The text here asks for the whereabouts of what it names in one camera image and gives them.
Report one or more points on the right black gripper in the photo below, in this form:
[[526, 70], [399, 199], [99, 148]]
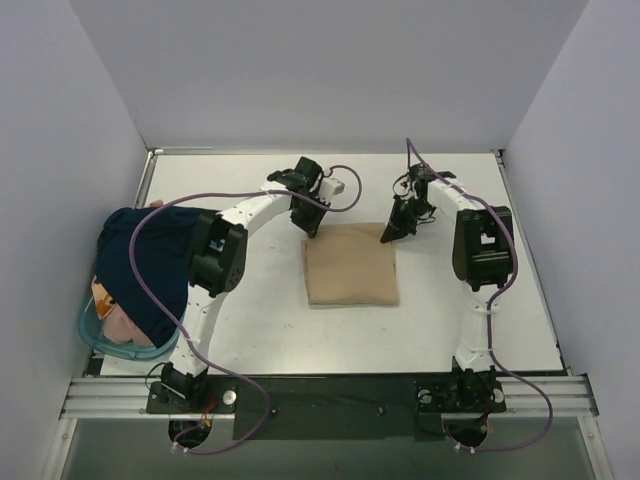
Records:
[[400, 218]]

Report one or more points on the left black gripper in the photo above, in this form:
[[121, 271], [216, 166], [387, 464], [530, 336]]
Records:
[[307, 216]]

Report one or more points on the beige t shirt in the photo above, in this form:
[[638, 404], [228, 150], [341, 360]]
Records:
[[347, 265]]

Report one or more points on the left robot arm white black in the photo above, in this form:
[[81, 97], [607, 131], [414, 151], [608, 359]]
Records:
[[217, 255]]

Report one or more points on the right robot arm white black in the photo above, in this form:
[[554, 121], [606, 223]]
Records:
[[483, 261]]

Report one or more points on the navy blue t shirt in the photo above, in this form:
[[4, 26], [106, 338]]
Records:
[[160, 256]]

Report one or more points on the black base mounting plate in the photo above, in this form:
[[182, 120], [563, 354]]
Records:
[[342, 407]]

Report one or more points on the pink patterned t shirt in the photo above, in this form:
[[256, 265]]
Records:
[[127, 313]]

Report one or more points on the teal plastic basket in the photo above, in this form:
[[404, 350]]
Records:
[[90, 331]]

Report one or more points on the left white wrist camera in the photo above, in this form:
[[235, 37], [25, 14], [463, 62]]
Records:
[[329, 188]]

